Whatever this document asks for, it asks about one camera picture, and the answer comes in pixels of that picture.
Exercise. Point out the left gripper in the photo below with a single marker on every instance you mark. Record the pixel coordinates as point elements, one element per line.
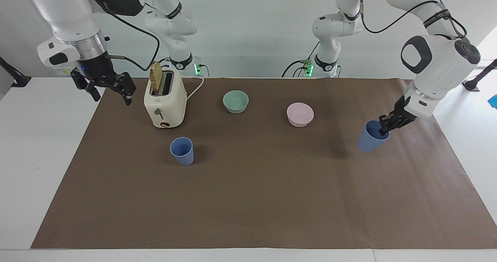
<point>402,114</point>

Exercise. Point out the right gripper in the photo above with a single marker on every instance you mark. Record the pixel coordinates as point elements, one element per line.
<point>95,67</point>

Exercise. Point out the blue cup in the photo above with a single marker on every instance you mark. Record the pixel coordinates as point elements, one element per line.
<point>367,141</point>
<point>182,155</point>

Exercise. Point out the toast slice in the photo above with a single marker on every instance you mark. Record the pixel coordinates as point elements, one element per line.
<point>155,77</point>

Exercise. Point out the cream toaster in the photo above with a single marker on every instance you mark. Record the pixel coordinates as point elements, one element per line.
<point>167,106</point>

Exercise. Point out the black stand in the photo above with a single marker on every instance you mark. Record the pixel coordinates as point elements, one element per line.
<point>474,82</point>
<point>17,79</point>

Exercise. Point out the pink bowl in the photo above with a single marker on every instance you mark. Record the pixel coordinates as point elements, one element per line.
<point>299,116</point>

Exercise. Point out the green bowl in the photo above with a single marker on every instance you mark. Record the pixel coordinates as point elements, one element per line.
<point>235,103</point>

